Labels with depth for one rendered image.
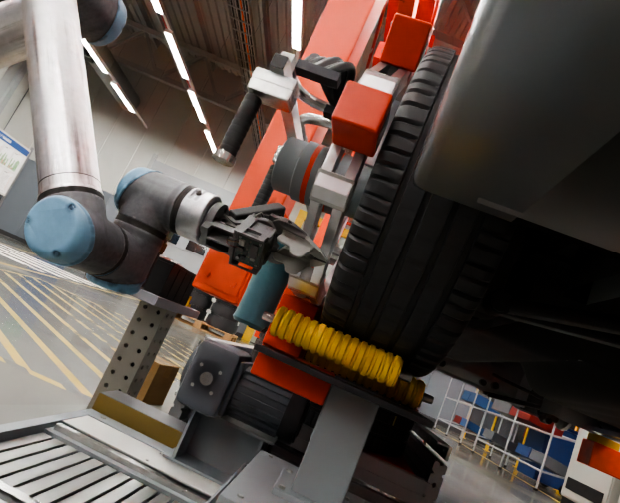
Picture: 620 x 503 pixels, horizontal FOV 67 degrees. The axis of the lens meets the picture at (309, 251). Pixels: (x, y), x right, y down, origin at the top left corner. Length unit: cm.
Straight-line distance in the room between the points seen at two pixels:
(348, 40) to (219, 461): 142
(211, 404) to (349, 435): 44
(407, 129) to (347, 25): 111
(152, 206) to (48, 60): 27
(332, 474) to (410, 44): 83
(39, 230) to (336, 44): 130
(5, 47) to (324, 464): 105
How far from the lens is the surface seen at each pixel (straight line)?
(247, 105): 97
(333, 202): 79
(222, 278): 149
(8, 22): 120
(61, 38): 91
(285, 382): 96
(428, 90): 82
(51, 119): 82
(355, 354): 86
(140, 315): 171
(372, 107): 74
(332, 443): 96
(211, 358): 126
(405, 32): 100
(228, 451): 144
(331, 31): 183
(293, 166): 103
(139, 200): 85
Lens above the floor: 49
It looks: 11 degrees up
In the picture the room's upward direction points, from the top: 24 degrees clockwise
